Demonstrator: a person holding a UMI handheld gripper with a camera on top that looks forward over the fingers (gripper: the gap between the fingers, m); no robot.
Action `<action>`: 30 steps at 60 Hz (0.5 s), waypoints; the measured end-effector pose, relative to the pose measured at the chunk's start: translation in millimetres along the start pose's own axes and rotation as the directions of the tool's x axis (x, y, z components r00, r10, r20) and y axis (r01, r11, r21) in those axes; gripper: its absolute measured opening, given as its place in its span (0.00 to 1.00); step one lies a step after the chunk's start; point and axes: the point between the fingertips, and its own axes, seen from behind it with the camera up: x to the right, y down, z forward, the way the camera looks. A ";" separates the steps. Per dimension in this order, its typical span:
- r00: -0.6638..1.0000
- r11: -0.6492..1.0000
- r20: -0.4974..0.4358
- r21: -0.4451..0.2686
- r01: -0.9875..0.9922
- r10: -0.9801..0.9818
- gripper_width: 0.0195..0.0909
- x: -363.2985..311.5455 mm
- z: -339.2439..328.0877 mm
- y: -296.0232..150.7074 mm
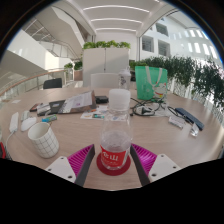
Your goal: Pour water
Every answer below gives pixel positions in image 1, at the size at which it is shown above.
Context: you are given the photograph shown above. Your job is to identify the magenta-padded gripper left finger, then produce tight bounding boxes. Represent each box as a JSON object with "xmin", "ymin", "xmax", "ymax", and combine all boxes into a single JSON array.
[{"xmin": 44, "ymin": 143, "xmax": 96, "ymax": 188}]

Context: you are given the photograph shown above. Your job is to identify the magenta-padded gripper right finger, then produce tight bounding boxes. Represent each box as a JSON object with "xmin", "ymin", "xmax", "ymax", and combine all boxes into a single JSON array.
[{"xmin": 129, "ymin": 143, "xmax": 183, "ymax": 187}]

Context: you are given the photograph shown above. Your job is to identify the clear red-labelled water bottle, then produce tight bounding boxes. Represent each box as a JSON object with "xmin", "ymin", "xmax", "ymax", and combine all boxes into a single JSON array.
[{"xmin": 99, "ymin": 88, "xmax": 133, "ymax": 171}]

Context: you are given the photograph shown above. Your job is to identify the white grid-pattern cup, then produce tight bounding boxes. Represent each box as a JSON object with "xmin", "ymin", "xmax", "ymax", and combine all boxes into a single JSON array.
[{"xmin": 27, "ymin": 121, "xmax": 60, "ymax": 159}]

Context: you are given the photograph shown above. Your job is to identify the white tissue packet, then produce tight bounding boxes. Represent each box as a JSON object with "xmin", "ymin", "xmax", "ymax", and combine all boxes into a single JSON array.
[{"xmin": 168, "ymin": 115, "xmax": 186, "ymax": 129}]

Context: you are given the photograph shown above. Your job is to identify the small clear plastic bag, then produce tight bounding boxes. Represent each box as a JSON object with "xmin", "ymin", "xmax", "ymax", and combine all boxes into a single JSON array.
[{"xmin": 189, "ymin": 122, "xmax": 200, "ymax": 138}]

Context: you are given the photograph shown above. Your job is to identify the white computer mouse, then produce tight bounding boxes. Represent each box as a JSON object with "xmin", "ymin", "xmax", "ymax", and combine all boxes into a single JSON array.
[{"xmin": 20, "ymin": 116, "xmax": 38, "ymax": 132}]

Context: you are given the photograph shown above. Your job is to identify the black tablet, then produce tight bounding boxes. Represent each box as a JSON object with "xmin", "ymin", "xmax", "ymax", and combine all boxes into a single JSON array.
[{"xmin": 37, "ymin": 99, "xmax": 68, "ymax": 116}]

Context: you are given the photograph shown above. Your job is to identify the white paper card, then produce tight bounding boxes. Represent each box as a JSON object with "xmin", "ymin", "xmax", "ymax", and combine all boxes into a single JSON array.
[{"xmin": 36, "ymin": 103, "xmax": 52, "ymax": 116}]

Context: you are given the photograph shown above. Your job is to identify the small white case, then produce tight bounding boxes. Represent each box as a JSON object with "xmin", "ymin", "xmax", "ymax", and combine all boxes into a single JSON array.
[{"xmin": 20, "ymin": 110, "xmax": 30, "ymax": 122}]

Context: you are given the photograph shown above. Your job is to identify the white power strip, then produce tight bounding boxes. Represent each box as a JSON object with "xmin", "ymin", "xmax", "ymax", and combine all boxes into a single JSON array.
[{"xmin": 8, "ymin": 111, "xmax": 20, "ymax": 134}]

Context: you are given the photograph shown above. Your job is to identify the colourful leaflet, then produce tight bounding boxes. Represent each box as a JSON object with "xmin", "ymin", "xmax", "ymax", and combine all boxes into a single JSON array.
[{"xmin": 80, "ymin": 105, "xmax": 109, "ymax": 121}]

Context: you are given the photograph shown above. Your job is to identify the dark red phone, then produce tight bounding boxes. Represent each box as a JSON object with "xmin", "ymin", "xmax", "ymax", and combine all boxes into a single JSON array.
[{"xmin": 29, "ymin": 102, "xmax": 44, "ymax": 113}]

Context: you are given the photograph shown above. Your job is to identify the open paper booklet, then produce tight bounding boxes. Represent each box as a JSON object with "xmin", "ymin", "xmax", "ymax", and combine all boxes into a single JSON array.
[{"xmin": 59, "ymin": 89, "xmax": 98, "ymax": 115}]

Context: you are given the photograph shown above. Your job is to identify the green tote bag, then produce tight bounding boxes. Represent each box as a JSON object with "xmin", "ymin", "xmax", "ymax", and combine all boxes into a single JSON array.
[{"xmin": 134, "ymin": 65, "xmax": 169, "ymax": 102}]

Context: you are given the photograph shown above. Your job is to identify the black office chair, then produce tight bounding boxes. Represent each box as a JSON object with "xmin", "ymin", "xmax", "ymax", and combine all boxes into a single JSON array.
[{"xmin": 42, "ymin": 77, "xmax": 64, "ymax": 90}]

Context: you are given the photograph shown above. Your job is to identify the glass railing wooden handrail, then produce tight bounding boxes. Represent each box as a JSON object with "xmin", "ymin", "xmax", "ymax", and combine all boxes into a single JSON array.
[{"xmin": 0, "ymin": 68, "xmax": 74, "ymax": 101}]

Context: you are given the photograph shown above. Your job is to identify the row of green hedge plants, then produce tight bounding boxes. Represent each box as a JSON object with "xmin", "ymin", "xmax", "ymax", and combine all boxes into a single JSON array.
[{"xmin": 129, "ymin": 54, "xmax": 224, "ymax": 111}]

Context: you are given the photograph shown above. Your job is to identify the clear shaker bottle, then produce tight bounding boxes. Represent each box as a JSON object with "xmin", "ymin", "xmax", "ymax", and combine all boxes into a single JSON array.
[{"xmin": 118, "ymin": 67, "xmax": 132, "ymax": 90}]

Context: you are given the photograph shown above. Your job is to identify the brown planter with plants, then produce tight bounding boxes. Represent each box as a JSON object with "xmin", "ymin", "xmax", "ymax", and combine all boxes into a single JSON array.
[{"xmin": 63, "ymin": 60, "xmax": 84, "ymax": 82}]

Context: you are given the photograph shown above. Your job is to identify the white chair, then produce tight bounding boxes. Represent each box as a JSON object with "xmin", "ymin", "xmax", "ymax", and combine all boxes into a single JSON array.
[{"xmin": 90, "ymin": 72, "xmax": 120, "ymax": 89}]

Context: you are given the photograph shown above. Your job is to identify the white cabinet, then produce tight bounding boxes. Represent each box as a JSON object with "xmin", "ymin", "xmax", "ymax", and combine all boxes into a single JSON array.
[{"xmin": 82, "ymin": 47, "xmax": 131, "ymax": 88}]

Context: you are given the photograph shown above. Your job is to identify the green plants atop cabinet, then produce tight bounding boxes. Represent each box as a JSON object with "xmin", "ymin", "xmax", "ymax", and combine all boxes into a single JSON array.
[{"xmin": 82, "ymin": 39, "xmax": 132, "ymax": 50}]

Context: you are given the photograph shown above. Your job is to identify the group of ceiling lights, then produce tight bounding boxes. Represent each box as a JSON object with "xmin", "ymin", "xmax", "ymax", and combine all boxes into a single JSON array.
[{"xmin": 82, "ymin": 0, "xmax": 158, "ymax": 34}]

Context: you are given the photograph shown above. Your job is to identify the tangled black cables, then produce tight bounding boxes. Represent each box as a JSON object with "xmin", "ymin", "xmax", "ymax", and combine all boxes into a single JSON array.
[{"xmin": 129, "ymin": 97, "xmax": 168, "ymax": 118}]

